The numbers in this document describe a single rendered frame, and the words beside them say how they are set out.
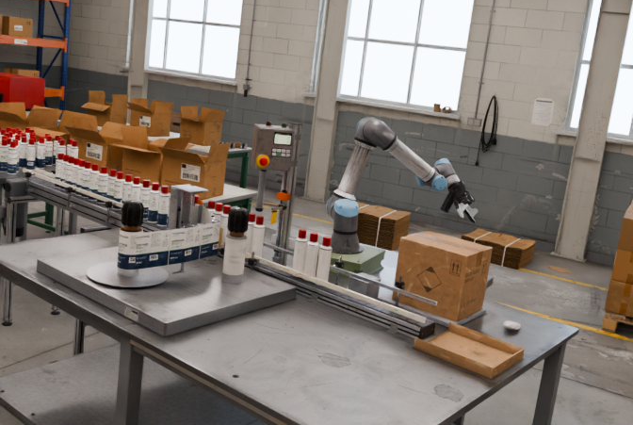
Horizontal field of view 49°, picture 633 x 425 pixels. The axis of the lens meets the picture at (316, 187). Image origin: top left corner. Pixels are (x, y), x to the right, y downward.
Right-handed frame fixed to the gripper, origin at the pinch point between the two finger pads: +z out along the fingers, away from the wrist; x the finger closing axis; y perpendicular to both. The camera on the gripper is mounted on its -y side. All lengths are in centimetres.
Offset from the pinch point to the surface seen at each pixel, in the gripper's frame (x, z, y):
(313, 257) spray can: -83, 8, -43
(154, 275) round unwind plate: -130, -1, -85
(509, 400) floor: 92, 71, -53
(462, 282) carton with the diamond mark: -64, 43, 4
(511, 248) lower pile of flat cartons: 353, -84, -70
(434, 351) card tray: -91, 67, -8
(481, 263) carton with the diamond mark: -51, 37, 11
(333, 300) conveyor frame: -83, 29, -41
